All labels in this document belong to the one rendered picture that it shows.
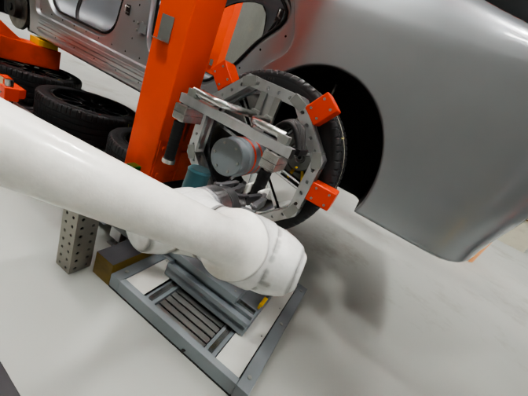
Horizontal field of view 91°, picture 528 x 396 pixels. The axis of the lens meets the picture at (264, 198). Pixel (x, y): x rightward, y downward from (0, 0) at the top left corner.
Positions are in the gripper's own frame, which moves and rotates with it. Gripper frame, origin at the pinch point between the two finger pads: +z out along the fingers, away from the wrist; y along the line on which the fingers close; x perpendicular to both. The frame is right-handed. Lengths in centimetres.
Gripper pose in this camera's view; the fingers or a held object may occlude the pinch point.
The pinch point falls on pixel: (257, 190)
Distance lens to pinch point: 76.4
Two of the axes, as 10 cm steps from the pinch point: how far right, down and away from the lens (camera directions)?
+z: 4.2, -1.7, 8.9
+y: 8.2, 5.0, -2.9
